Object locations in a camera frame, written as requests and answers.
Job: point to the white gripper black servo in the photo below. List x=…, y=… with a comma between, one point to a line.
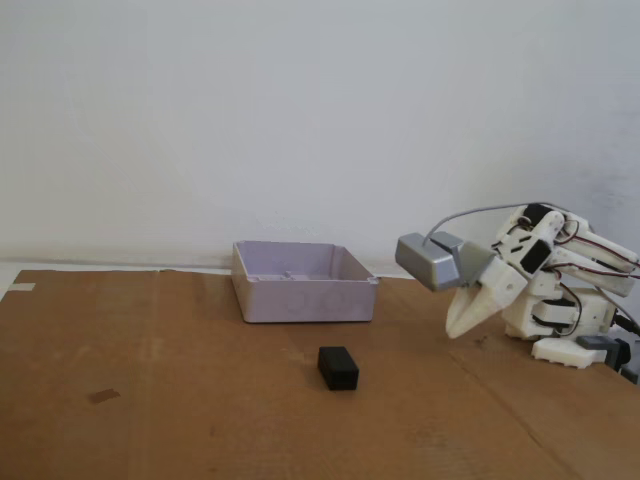
x=492, y=290

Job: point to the brown cardboard sheet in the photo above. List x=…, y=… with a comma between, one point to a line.
x=200, y=425

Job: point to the grey plastic open box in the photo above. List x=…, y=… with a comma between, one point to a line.
x=305, y=302

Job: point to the black rectangular block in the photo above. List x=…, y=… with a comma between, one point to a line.
x=340, y=367

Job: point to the silver webcam with grey mount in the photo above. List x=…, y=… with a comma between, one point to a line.
x=430, y=262

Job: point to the grey and black table clamp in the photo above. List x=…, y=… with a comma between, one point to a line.
x=612, y=352

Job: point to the white printed robot arm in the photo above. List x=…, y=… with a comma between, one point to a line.
x=590, y=305

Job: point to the white tape strip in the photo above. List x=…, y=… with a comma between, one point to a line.
x=22, y=288

